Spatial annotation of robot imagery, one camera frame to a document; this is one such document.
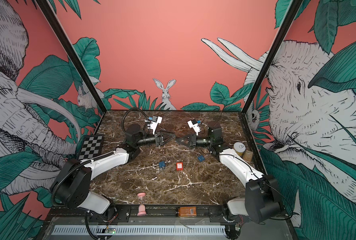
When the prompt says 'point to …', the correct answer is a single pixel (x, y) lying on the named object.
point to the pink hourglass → (141, 207)
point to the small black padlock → (178, 141)
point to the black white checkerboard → (92, 147)
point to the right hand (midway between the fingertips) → (177, 142)
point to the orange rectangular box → (187, 211)
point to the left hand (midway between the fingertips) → (175, 135)
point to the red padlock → (179, 166)
